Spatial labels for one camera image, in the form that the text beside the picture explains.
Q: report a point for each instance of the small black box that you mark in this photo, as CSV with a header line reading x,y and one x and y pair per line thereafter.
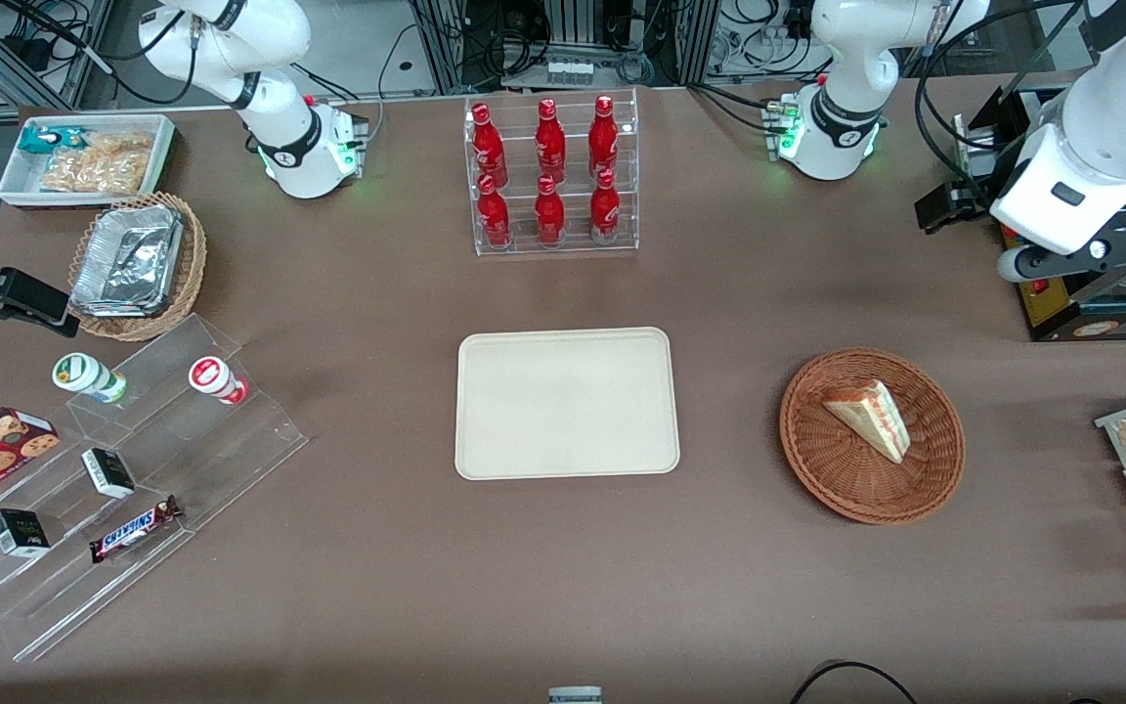
x,y
108,473
20,534

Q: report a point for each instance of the brown round wicker basket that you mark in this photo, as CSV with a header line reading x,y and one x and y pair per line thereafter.
x,y
822,469

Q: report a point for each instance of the black food warmer machine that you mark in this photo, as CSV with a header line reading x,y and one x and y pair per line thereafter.
x,y
1061,315

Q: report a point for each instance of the white rectangular snack bin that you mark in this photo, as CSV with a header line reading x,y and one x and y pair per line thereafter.
x,y
21,186

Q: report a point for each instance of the teal snack packet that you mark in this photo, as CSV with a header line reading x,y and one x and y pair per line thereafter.
x,y
45,139

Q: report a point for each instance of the triangular sandwich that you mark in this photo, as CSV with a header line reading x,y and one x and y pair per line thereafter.
x,y
871,416

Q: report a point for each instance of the aluminium foil container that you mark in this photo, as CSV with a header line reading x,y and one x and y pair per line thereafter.
x,y
128,259

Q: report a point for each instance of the green lid yogurt cup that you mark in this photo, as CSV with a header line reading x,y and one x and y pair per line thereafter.
x,y
82,374

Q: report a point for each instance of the light tan wicker basket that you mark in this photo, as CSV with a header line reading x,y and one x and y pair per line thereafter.
x,y
194,254

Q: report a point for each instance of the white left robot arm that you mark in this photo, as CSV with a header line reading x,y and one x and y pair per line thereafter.
x,y
846,59

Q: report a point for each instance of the red lid yogurt cup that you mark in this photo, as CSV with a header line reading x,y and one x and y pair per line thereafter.
x,y
209,374

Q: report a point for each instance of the clear bag of crackers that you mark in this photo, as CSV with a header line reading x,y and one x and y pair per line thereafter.
x,y
121,143
94,174

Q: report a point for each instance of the clear acrylic stepped stand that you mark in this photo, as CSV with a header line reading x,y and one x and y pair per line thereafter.
x,y
231,460

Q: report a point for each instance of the Snickers chocolate bar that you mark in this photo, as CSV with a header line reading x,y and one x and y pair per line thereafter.
x,y
133,530

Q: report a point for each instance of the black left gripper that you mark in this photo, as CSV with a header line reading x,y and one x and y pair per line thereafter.
x,y
975,193

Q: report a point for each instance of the clear acrylic bottle rack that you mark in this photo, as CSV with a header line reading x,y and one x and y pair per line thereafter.
x,y
522,137

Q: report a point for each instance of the aluminium frame equipment rack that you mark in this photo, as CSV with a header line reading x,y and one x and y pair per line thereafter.
x,y
573,29

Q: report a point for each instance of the red drink bottle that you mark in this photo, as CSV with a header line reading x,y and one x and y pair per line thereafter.
x,y
603,142
550,217
490,147
605,213
550,145
495,220

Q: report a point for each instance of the small grey box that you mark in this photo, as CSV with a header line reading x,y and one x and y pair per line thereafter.
x,y
575,696

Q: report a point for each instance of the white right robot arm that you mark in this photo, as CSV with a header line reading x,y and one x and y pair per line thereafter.
x,y
281,132

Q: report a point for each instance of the beige plastic tray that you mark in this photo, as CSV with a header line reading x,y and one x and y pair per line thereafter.
x,y
563,406

